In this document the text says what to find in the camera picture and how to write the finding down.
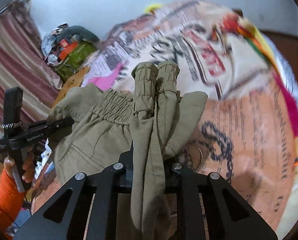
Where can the newspaper print bedspread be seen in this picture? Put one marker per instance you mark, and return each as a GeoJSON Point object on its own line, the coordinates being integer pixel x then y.
{"type": "Point", "coordinates": [245, 132]}

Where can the colourful fleece blanket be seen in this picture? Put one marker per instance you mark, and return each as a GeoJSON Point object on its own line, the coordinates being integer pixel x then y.
{"type": "Point", "coordinates": [268, 45]}

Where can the yellow foam tube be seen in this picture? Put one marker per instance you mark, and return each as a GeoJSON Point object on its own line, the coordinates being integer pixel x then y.
{"type": "Point", "coordinates": [152, 8]}

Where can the striped red curtain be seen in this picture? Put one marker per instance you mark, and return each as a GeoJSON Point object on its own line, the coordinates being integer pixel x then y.
{"type": "Point", "coordinates": [22, 64]}

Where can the grey plush pillow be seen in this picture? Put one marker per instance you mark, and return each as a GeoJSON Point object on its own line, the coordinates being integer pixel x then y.
{"type": "Point", "coordinates": [77, 30]}

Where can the orange box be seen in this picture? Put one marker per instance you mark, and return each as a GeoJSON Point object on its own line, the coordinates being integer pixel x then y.
{"type": "Point", "coordinates": [66, 48]}

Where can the green patterned bag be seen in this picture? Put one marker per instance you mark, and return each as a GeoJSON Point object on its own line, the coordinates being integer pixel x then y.
{"type": "Point", "coordinates": [74, 61]}

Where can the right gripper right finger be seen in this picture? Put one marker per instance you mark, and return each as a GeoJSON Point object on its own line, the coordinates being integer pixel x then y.
{"type": "Point", "coordinates": [208, 207]}

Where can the left hand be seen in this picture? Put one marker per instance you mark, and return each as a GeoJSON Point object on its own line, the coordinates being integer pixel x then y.
{"type": "Point", "coordinates": [28, 167]}

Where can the pink folded pants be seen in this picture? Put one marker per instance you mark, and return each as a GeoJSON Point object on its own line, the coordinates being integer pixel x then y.
{"type": "Point", "coordinates": [105, 82]}

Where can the orange sleeve forearm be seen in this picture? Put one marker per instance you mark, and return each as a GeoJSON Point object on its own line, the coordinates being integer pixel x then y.
{"type": "Point", "coordinates": [11, 201]}

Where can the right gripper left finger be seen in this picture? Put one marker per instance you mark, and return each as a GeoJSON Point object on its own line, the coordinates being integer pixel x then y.
{"type": "Point", "coordinates": [83, 208]}

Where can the olive green pants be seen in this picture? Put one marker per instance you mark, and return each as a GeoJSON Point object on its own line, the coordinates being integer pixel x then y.
{"type": "Point", "coordinates": [155, 122]}

